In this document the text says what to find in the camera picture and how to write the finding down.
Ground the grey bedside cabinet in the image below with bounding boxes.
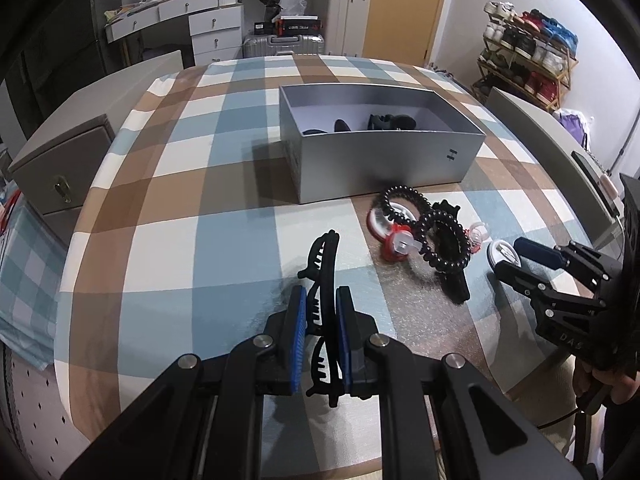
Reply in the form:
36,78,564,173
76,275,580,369
486,89,624,247
9,50,183,245

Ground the wooden door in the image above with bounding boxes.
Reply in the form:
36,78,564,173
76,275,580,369
362,0,444,66

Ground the wooden shoe rack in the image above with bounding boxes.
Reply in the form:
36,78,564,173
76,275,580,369
472,1,578,113

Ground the grey left bedside cabinet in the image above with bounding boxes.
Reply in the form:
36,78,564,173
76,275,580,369
9,50,183,245

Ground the white drawer desk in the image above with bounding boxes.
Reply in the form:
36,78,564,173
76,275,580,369
105,0,243,66

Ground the small white round badge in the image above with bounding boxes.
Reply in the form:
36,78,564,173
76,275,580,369
487,240,522,270

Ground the long black hair clip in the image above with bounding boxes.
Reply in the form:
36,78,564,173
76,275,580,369
297,230,344,408

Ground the purple bag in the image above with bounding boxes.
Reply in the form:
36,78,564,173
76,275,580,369
552,108,592,151

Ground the white red pin badge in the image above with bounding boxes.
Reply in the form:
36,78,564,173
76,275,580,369
367,202,416,242

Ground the small red white badge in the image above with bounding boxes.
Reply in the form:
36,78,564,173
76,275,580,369
382,224,422,262

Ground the right human hand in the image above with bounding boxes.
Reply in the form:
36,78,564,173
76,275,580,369
572,358,640,409

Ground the black claw hair clip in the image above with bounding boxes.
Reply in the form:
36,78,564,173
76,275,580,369
368,114,416,131

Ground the black smartphone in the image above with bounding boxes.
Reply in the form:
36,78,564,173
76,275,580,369
572,151,620,217

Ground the grey cardboard storage box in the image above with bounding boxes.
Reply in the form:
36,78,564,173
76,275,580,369
279,82,486,204

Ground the white upright suitcase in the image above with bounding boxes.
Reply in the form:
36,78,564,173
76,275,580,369
312,0,370,56

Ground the black beaded bracelet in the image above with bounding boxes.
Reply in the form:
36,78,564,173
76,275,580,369
377,184,433,226

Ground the black banana hair clip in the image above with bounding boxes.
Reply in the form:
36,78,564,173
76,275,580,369
433,200,471,304

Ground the silver flat suitcase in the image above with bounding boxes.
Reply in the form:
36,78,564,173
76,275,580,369
242,35,326,58

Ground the grey right bedside cabinet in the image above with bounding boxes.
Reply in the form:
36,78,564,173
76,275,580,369
486,89,624,247

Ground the checkered folded cloth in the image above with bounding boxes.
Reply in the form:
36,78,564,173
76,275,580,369
0,197,66,370

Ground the black red box on suitcase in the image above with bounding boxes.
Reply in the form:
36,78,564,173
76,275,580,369
253,15,321,37

